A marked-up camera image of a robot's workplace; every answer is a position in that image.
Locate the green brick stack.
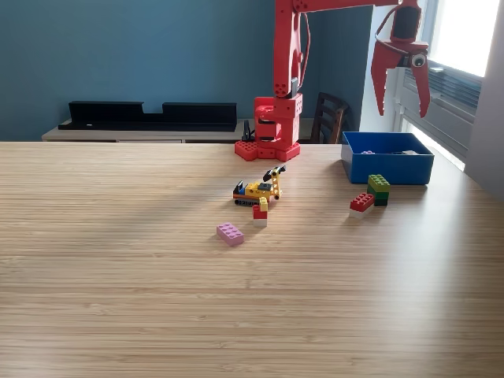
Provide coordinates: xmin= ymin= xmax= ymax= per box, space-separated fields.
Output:
xmin=366 ymin=173 xmax=391 ymax=207

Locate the blue plastic bin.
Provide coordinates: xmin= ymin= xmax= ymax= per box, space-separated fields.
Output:
xmin=340 ymin=131 xmax=435 ymax=185

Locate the pink lego brick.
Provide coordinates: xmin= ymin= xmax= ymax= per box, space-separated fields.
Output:
xmin=216 ymin=222 xmax=245 ymax=247

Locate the grey window vent unit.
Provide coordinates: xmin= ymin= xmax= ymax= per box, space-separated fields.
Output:
xmin=395 ymin=54 xmax=484 ymax=161

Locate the bright window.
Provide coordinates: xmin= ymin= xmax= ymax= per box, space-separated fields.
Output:
xmin=409 ymin=0 xmax=504 ymax=79

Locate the dark wooden chair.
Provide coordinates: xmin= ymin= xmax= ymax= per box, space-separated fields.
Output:
xmin=310 ymin=91 xmax=350 ymax=145

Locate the red on white brick stack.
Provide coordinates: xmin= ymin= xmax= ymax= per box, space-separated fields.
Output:
xmin=349 ymin=191 xmax=376 ymax=220

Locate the small yellow toy digger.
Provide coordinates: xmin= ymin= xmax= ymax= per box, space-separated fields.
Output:
xmin=232 ymin=165 xmax=287 ymax=207

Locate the yellow red white brick stack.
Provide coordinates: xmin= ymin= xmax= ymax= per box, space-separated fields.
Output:
xmin=252 ymin=196 xmax=269 ymax=228

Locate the pale wooden sideboard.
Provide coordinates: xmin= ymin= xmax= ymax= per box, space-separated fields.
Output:
xmin=41 ymin=117 xmax=316 ymax=144

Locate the black wall shelf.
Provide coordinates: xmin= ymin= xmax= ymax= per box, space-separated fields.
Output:
xmin=57 ymin=100 xmax=238 ymax=132

